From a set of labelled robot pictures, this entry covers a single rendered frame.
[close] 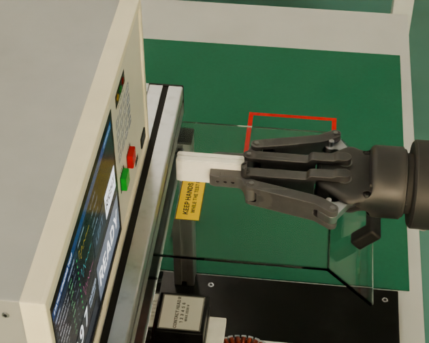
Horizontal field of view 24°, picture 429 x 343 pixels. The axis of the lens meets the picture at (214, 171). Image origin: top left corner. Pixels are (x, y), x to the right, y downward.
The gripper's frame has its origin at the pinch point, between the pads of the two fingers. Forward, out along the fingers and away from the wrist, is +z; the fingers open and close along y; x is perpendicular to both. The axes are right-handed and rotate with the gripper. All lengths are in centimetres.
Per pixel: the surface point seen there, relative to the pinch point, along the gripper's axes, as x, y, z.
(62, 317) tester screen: 5.1, -25.3, 9.3
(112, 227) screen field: -3.4, -6.5, 9.4
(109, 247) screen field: -4.1, -8.6, 9.3
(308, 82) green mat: -45, 76, -10
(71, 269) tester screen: 6.8, -21.4, 9.3
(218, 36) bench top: -46, 89, 9
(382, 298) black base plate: -44, 22, -23
